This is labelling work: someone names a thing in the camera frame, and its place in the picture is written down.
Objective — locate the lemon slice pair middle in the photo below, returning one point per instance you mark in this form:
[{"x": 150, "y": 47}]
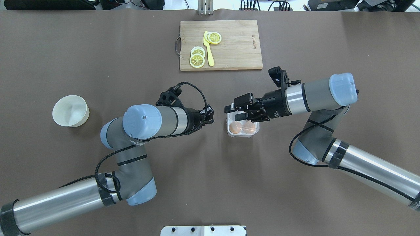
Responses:
[{"x": 198, "y": 50}]

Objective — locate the lemon slice near knife tip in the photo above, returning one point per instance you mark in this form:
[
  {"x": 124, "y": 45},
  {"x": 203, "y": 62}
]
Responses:
[{"x": 197, "y": 60}]

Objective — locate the clear plastic egg box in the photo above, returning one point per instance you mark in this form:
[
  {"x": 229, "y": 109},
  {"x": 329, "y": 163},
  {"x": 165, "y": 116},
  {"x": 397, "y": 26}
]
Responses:
[{"x": 231, "y": 118}]

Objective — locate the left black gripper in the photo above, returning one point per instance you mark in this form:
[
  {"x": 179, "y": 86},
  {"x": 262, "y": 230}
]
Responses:
[{"x": 194, "y": 120}]

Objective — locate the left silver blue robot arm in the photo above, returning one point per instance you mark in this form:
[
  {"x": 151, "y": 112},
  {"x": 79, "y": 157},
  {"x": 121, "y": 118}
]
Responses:
[{"x": 133, "y": 180}]

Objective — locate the white central mounting column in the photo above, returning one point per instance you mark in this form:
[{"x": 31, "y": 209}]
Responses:
[{"x": 211, "y": 230}]

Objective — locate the bamboo cutting board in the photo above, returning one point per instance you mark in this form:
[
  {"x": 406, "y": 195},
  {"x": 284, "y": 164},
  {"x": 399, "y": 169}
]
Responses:
[{"x": 239, "y": 49}]

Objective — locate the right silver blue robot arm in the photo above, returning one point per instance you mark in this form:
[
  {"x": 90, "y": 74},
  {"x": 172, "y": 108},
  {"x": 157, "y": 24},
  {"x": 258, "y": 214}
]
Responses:
[{"x": 327, "y": 101}]

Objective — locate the yellow plastic knife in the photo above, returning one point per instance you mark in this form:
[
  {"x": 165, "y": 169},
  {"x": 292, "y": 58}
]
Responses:
[{"x": 210, "y": 58}]

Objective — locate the lemon slice at handle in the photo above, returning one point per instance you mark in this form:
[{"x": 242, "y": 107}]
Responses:
[{"x": 213, "y": 37}]

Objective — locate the white bowl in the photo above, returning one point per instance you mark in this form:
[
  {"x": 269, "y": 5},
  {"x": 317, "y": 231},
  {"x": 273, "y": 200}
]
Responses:
[{"x": 71, "y": 111}]

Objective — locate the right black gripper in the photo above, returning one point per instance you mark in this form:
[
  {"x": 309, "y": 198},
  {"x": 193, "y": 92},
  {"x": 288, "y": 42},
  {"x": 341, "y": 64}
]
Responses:
[{"x": 273, "y": 104}]

